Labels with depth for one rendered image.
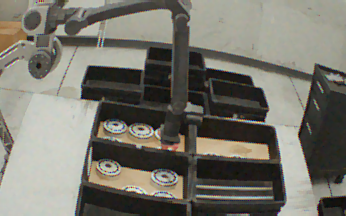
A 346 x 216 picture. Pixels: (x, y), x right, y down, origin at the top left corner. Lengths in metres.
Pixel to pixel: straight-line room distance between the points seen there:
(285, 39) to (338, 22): 0.96
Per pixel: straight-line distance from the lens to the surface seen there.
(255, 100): 3.32
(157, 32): 4.90
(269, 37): 5.02
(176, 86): 1.74
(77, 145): 2.21
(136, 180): 1.85
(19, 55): 2.11
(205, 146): 2.11
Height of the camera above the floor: 1.99
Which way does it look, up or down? 30 degrees down
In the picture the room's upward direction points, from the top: 10 degrees clockwise
